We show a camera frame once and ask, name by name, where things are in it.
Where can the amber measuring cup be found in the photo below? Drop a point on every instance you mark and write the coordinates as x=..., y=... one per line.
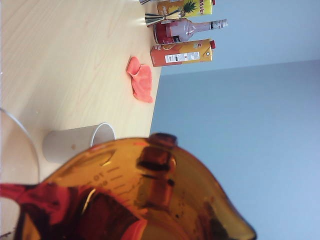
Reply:
x=140, y=195

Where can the grenadine glass bottle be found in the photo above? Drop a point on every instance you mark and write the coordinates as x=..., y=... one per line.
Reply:
x=180, y=31

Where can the white paper cup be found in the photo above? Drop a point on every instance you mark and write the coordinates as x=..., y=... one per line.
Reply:
x=67, y=145

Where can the orange-red cloth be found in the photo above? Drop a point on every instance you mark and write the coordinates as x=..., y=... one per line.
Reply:
x=142, y=80

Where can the orange juice carton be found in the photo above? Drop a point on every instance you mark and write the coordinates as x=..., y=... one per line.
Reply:
x=180, y=53

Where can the steel cocktail jigger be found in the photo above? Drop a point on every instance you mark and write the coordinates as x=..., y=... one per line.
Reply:
x=155, y=19

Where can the pineapple juice carton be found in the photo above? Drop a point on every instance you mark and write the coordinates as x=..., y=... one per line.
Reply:
x=185, y=7

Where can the stemmed wine glass with drink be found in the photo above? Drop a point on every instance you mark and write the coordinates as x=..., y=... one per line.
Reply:
x=15, y=150

